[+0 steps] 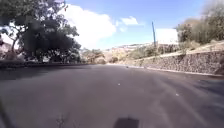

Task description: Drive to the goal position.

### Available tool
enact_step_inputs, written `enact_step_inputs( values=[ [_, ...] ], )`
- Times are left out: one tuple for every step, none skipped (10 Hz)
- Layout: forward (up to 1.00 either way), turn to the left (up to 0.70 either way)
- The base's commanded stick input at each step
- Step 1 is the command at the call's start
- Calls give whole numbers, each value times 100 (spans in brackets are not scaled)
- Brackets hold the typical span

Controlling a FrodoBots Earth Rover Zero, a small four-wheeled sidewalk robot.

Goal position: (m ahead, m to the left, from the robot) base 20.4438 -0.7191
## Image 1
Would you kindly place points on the distant dry hillside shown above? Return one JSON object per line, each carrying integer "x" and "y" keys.
{"x": 123, "y": 52}

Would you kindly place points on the grey asphalt road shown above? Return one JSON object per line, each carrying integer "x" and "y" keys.
{"x": 100, "y": 96}

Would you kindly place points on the pole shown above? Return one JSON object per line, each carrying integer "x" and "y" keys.
{"x": 153, "y": 33}

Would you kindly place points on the large leafy tree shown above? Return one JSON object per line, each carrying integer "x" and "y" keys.
{"x": 46, "y": 36}

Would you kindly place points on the row of bushes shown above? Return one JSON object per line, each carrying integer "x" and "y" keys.
{"x": 206, "y": 28}

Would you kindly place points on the dry grass slope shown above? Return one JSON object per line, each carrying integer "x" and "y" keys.
{"x": 213, "y": 47}

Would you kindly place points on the tall stone retaining wall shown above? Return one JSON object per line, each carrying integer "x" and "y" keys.
{"x": 186, "y": 62}

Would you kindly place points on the dark low roadside wall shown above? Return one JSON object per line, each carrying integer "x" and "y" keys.
{"x": 33, "y": 65}

